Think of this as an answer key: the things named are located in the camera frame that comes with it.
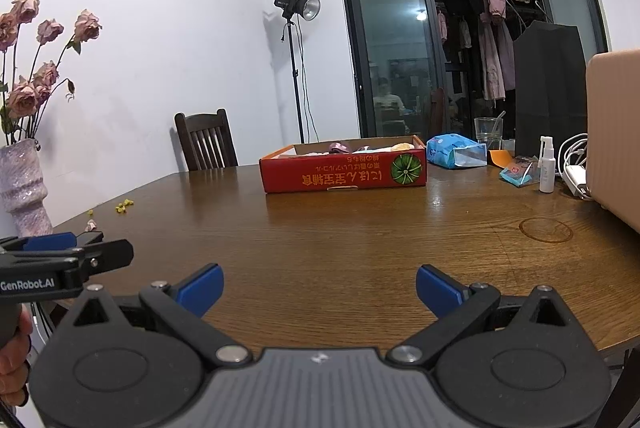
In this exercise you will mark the beige box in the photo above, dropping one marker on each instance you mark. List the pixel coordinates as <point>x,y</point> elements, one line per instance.
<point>615,132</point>

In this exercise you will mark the pink petal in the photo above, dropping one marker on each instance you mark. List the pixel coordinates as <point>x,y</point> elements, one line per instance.
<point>91,225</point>

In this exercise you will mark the studio light on stand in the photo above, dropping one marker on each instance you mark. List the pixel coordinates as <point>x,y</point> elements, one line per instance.
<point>287,2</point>

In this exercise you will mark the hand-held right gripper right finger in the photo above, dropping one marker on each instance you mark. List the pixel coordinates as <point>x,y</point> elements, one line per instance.
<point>437,288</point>

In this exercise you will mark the person's left hand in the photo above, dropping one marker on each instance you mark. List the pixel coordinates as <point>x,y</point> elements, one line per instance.
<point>12,373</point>

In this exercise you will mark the white spray bottle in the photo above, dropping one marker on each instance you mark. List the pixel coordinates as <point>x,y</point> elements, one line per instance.
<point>547,175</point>

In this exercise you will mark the black paper bag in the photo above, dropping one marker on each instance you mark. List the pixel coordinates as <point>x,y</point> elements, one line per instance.
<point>550,97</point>

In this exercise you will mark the dark wooden chair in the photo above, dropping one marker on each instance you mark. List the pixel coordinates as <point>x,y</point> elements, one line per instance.
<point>205,142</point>

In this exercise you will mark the speckled pink vase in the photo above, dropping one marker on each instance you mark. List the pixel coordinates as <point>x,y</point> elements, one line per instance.
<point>25,193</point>

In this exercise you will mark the black framed sliding glass door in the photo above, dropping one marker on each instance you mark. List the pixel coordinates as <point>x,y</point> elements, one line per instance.
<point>385,32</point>

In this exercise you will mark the mauve hanging coat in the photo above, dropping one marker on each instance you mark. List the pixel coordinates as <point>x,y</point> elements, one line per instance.
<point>497,57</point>

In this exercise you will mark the orange paper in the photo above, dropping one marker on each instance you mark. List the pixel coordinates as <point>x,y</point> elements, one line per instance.
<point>500,157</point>

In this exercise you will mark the yellow plush toy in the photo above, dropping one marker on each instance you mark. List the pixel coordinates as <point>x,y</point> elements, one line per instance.
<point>401,146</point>

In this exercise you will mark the red cardboard box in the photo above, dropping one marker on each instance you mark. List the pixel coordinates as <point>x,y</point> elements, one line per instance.
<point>340,178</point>

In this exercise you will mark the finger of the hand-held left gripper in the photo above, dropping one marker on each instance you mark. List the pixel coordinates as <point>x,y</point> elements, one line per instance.
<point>110,253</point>
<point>50,241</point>

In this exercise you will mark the small blue snack packet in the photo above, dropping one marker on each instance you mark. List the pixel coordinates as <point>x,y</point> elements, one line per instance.
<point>517,173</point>

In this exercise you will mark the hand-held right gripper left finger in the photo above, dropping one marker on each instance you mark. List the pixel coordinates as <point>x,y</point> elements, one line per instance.
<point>202,283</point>

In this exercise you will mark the dried pink rose bouquet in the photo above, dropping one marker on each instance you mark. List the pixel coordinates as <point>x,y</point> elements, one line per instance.
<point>22,100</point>

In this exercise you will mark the blue tissue pack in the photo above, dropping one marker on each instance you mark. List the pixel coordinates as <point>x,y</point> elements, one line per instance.
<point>445,150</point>

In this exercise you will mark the glass cup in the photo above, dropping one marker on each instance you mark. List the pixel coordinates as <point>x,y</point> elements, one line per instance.
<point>487,132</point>

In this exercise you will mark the purple satin cloth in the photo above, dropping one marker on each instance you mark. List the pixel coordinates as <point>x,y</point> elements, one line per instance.
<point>339,147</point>

